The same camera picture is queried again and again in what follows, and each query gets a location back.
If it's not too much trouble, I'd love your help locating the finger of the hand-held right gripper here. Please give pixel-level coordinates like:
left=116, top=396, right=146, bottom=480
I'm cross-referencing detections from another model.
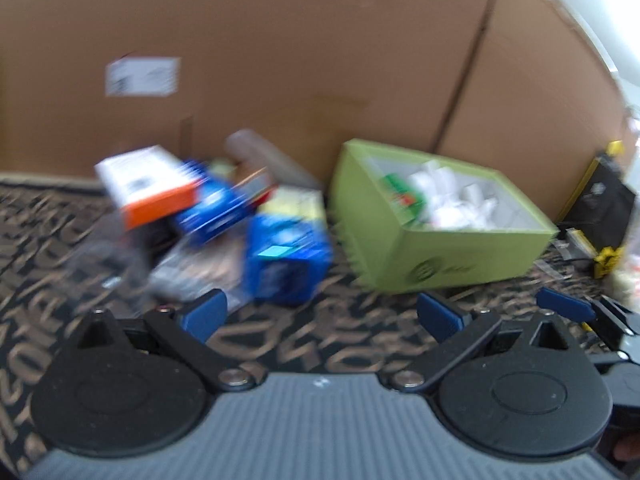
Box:
left=537, top=287, right=640, bottom=338

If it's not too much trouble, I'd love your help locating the white crumpled paper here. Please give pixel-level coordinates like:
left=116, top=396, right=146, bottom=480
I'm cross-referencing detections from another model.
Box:
left=409, top=160, right=502, bottom=231

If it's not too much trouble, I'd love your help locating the green packet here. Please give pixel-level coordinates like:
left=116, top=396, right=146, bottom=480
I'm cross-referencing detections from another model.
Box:
left=377, top=172, right=427, bottom=227

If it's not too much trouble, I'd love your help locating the large cardboard box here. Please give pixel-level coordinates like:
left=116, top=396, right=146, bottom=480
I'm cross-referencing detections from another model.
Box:
left=0, top=0, right=632, bottom=222

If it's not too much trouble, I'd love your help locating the grey oblong case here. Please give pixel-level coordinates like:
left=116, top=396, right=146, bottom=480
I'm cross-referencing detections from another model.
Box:
left=224, top=130, right=322, bottom=191

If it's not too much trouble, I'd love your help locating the blue box with cyan label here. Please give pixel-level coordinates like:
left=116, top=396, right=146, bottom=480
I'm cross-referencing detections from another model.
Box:
left=244, top=212, right=334, bottom=306

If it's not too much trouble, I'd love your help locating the blue white box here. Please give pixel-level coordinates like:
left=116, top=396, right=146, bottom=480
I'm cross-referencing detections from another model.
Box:
left=175, top=160, right=257, bottom=245

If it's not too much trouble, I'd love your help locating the white shipping label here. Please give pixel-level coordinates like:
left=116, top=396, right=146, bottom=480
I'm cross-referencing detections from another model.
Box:
left=106, top=56, right=181, bottom=97

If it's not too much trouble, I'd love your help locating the dark patterned mat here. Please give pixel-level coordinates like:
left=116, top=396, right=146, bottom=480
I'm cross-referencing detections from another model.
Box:
left=0, top=172, right=640, bottom=480

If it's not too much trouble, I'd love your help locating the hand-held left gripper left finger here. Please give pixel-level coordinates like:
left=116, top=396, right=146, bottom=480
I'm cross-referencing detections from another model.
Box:
left=75, top=289, right=256, bottom=393

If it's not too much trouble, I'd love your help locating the green cardboard box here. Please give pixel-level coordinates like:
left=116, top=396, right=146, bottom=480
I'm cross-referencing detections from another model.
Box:
left=327, top=139, right=560, bottom=293

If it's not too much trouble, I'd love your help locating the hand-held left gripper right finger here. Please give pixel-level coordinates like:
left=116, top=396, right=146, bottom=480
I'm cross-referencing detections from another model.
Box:
left=380, top=292, right=581, bottom=393

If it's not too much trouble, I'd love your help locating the clear plastic bag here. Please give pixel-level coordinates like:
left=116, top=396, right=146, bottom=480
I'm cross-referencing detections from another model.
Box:
left=64, top=209, right=157, bottom=302

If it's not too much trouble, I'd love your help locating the yellow medicine box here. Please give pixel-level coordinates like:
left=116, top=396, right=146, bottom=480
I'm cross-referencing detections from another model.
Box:
left=260, top=187, right=328, bottom=242

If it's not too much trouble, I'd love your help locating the black yellow bag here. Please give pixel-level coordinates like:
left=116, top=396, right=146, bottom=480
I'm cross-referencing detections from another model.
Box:
left=557, top=140, right=637, bottom=277

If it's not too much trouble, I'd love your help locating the orange white box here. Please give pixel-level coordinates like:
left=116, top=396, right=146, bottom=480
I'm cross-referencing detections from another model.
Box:
left=95, top=146, right=201, bottom=231

